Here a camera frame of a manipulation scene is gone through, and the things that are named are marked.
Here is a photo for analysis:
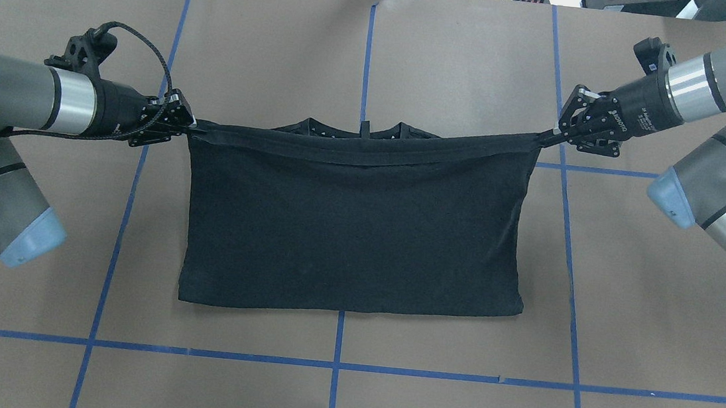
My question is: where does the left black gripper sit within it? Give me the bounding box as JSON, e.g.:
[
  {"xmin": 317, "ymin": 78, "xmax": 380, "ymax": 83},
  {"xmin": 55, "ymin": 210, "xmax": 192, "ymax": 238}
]
[{"xmin": 91, "ymin": 80, "xmax": 198, "ymax": 147}]

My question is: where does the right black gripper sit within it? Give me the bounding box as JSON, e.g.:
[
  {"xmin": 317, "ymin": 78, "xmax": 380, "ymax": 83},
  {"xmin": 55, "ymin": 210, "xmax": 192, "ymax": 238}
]
[{"xmin": 537, "ymin": 76, "xmax": 684, "ymax": 157}]

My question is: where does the black t-shirt with logo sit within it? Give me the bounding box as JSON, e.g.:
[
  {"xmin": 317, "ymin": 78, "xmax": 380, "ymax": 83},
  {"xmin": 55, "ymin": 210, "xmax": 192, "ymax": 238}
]
[{"xmin": 178, "ymin": 119, "xmax": 541, "ymax": 317}]

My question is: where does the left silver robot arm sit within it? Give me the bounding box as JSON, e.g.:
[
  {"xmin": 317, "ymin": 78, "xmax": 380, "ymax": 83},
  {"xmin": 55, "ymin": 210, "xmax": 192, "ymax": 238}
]
[{"xmin": 0, "ymin": 44, "xmax": 196, "ymax": 267}]

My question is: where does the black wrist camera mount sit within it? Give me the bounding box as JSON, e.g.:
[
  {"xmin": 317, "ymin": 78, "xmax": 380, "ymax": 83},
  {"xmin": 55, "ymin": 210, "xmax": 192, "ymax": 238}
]
[{"xmin": 632, "ymin": 37, "xmax": 677, "ymax": 76}]

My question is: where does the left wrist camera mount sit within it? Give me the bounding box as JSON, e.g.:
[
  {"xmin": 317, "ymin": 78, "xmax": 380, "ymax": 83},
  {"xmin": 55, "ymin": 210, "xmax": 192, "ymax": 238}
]
[{"xmin": 44, "ymin": 28, "xmax": 119, "ymax": 79}]

